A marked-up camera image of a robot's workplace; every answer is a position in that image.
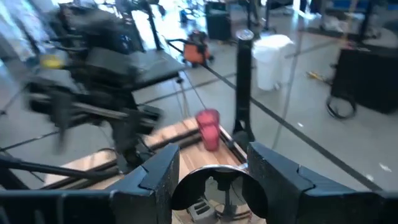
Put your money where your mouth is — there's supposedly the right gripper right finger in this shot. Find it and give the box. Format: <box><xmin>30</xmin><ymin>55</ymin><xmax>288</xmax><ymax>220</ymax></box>
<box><xmin>248</xmin><ymin>142</ymin><xmax>398</xmax><ymax>224</ymax></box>

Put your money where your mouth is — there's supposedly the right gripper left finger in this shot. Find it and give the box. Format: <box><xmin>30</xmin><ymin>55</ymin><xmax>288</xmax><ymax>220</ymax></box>
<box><xmin>0</xmin><ymin>143</ymin><xmax>180</xmax><ymax>224</ymax></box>

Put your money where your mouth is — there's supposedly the small black cabinet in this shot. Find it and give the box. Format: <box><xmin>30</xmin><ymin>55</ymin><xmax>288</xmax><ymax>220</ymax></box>
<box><xmin>205</xmin><ymin>1</ymin><xmax>233</xmax><ymax>41</ymax></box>

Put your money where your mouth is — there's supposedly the black aluminium frame rail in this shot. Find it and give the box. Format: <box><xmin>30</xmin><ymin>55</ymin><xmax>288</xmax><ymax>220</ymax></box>
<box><xmin>141</xmin><ymin>124</ymin><xmax>203</xmax><ymax>152</ymax></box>

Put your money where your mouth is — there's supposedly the black vertical post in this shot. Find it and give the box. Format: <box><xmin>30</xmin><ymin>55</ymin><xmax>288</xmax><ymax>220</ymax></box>
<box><xmin>232</xmin><ymin>29</ymin><xmax>256</xmax><ymax>151</ymax></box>

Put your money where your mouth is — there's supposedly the large black cabinet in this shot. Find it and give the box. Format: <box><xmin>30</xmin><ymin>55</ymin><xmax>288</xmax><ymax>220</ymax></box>
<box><xmin>331</xmin><ymin>46</ymin><xmax>398</xmax><ymax>114</ymax></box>

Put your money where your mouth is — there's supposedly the black desk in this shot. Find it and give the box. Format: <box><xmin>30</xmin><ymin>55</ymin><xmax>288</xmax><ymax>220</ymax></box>
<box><xmin>130</xmin><ymin>49</ymin><xmax>187</xmax><ymax>91</ymax></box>

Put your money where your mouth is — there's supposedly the black diagonal frame brace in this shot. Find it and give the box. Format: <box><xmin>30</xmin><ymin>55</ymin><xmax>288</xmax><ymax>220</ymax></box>
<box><xmin>0</xmin><ymin>154</ymin><xmax>121</xmax><ymax>182</ymax></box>

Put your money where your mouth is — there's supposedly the black floor cable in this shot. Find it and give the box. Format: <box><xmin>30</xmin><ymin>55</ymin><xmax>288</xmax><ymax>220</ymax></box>
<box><xmin>325</xmin><ymin>95</ymin><xmax>357</xmax><ymax>120</ymax></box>

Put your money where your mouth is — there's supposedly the orange shop vacuum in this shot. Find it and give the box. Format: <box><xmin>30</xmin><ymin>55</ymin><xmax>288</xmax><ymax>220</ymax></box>
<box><xmin>183</xmin><ymin>30</ymin><xmax>215</xmax><ymax>68</ymax></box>

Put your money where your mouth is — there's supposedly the white waste bin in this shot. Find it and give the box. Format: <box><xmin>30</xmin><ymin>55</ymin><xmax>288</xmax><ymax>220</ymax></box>
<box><xmin>252</xmin><ymin>34</ymin><xmax>296</xmax><ymax>91</ymax></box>

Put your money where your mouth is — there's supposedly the pink plastic cup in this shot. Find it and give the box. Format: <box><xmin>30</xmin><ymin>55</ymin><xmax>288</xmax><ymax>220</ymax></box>
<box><xmin>195</xmin><ymin>108</ymin><xmax>221</xmax><ymax>152</ymax></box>

